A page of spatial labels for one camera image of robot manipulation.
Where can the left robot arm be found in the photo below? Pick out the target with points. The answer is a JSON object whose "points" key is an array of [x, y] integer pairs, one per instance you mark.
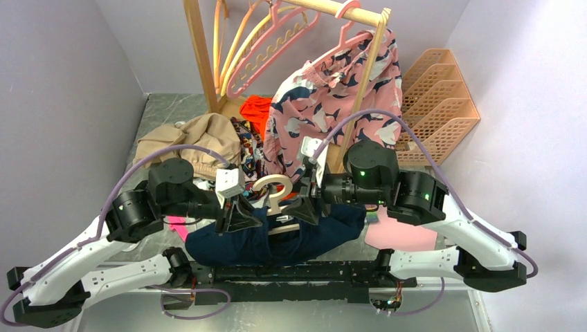
{"points": [[59, 289]]}

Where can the pink shark print shorts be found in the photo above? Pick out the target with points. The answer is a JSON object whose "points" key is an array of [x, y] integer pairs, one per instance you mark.
{"points": [[313, 101]]}

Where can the pink plastic clip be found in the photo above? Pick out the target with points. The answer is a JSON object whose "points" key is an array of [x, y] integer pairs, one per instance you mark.
{"points": [[178, 225]]}

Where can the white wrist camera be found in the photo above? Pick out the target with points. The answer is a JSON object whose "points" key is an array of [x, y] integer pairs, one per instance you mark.
{"points": [[229, 183], [313, 152]]}

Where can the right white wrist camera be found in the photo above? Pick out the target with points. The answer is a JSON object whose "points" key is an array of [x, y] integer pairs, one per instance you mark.
{"points": [[313, 152]]}

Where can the pink clipboard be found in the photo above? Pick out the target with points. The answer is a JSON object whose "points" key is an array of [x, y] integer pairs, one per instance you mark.
{"points": [[388, 233]]}

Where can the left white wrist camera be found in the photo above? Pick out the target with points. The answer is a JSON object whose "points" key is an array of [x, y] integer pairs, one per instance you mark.
{"points": [[229, 183]]}

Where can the peach plastic file organizer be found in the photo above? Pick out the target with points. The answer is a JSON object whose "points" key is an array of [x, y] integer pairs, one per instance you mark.
{"points": [[437, 104]]}

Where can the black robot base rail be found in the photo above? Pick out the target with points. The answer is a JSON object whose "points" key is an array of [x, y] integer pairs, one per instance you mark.
{"points": [[352, 281]]}

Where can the colourful patterned shorts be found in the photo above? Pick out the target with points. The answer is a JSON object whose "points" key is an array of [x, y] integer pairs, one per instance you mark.
{"points": [[251, 157]]}

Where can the orange garment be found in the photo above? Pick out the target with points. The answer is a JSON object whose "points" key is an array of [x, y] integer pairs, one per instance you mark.
{"points": [[256, 110]]}

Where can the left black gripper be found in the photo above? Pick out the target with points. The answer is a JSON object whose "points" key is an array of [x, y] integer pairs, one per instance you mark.
{"points": [[238, 214]]}

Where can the wooden clothes rack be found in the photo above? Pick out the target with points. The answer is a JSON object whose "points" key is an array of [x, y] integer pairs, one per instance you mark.
{"points": [[285, 22]]}

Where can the marker pen set box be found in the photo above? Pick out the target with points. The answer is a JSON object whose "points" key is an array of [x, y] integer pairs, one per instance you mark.
{"points": [[371, 217]]}

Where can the navy blue shorts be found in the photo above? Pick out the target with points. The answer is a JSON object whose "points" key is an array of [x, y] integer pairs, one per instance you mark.
{"points": [[256, 247]]}

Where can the pink plastic hanger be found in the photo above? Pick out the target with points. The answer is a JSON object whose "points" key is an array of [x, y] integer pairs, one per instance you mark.
{"points": [[270, 46]]}

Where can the beige shorts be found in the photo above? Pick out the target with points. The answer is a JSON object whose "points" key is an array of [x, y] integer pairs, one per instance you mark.
{"points": [[210, 131]]}

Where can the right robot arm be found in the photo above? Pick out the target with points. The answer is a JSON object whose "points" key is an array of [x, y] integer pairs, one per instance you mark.
{"points": [[482, 256]]}

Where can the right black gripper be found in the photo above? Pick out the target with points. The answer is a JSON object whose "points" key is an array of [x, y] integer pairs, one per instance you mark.
{"points": [[304, 207]]}

